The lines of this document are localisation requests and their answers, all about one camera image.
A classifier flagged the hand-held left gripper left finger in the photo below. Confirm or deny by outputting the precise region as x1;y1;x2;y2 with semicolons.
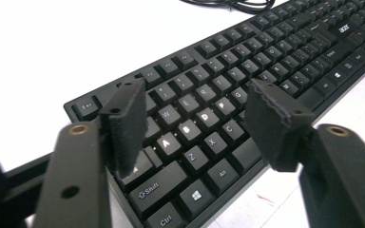
32;78;149;228

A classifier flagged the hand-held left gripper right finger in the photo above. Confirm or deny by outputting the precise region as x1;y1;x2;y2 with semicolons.
243;78;365;228

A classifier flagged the black computer keyboard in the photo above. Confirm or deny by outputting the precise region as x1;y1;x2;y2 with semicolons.
63;0;365;228

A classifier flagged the black keyboard cable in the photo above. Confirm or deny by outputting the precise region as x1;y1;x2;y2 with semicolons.
180;0;276;15

